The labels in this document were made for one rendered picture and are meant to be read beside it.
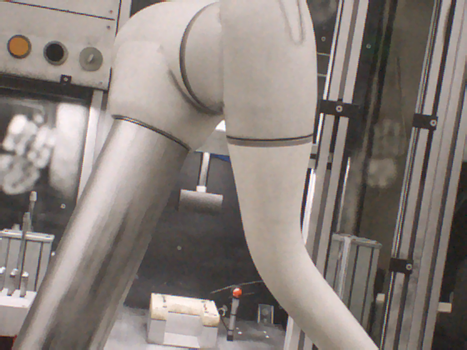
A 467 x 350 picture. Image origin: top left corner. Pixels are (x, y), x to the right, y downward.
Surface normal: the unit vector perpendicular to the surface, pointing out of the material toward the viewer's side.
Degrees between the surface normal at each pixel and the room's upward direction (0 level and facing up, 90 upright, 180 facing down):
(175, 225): 90
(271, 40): 88
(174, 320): 90
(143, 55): 80
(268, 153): 110
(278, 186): 105
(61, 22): 90
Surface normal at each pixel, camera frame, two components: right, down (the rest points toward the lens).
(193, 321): 0.11, 0.07
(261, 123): -0.20, 0.28
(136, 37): -0.76, -0.25
